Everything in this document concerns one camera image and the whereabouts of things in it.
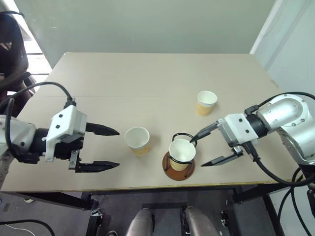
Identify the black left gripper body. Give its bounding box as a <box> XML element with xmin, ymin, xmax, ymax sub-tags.
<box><xmin>54</xmin><ymin>133</ymin><xmax>86</xmax><ymax>173</ymax></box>

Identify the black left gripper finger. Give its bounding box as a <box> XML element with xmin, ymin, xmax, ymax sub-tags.
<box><xmin>86</xmin><ymin>122</ymin><xmax>121</xmax><ymax>137</ymax></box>
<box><xmin>74</xmin><ymin>161</ymin><xmax>121</xmax><ymax>173</ymax></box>

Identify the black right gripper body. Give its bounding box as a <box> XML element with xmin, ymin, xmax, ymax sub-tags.
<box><xmin>216</xmin><ymin>118</ymin><xmax>245</xmax><ymax>158</ymax></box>

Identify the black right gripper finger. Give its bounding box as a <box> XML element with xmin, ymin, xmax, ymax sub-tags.
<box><xmin>200</xmin><ymin>151</ymin><xmax>244</xmax><ymax>168</ymax></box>
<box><xmin>189</xmin><ymin>122</ymin><xmax>220</xmax><ymax>144</ymax></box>

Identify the white and tan paper cup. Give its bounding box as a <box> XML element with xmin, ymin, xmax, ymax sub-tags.
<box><xmin>168</xmin><ymin>138</ymin><xmax>197</xmax><ymax>172</ymax></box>
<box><xmin>196</xmin><ymin>90</ymin><xmax>219</xmax><ymax>117</ymax></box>
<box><xmin>124</xmin><ymin>126</ymin><xmax>151</xmax><ymax>157</ymax></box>

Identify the dark rounded robot leg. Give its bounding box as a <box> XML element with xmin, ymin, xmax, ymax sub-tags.
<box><xmin>125</xmin><ymin>207</ymin><xmax>155</xmax><ymax>236</ymax></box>
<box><xmin>184</xmin><ymin>206</ymin><xmax>220</xmax><ymax>236</ymax></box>

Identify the black chair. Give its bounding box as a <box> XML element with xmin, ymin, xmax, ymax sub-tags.
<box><xmin>0</xmin><ymin>10</ymin><xmax>37</xmax><ymax>118</ymax></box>

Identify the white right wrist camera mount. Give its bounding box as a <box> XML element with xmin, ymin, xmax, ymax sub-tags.
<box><xmin>217</xmin><ymin>113</ymin><xmax>259</xmax><ymax>148</ymax></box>

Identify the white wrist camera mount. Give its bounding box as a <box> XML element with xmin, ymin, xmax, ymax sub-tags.
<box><xmin>217</xmin><ymin>113</ymin><xmax>259</xmax><ymax>148</ymax></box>
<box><xmin>45</xmin><ymin>105</ymin><xmax>88</xmax><ymax>163</ymax></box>

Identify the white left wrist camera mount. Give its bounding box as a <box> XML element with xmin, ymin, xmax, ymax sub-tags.
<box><xmin>45</xmin><ymin>105</ymin><xmax>88</xmax><ymax>163</ymax></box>

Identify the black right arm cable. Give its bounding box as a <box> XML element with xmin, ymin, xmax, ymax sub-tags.
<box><xmin>243</xmin><ymin>141</ymin><xmax>312</xmax><ymax>185</ymax></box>

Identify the black table frame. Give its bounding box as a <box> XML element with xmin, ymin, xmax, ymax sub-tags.
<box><xmin>14</xmin><ymin>181</ymin><xmax>292</xmax><ymax>236</ymax></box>

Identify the black floor cable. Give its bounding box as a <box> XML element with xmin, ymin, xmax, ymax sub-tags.
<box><xmin>0</xmin><ymin>219</ymin><xmax>55</xmax><ymax>236</ymax></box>

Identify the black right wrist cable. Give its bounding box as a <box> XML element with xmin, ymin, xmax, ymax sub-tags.
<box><xmin>244</xmin><ymin>91</ymin><xmax>315</xmax><ymax>115</ymax></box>

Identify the black hanging cable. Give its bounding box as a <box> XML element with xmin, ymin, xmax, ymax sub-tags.
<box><xmin>277</xmin><ymin>169</ymin><xmax>315</xmax><ymax>236</ymax></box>

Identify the white floor cable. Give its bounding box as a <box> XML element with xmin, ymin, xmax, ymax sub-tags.
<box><xmin>0</xmin><ymin>224</ymin><xmax>33</xmax><ymax>236</ymax></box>

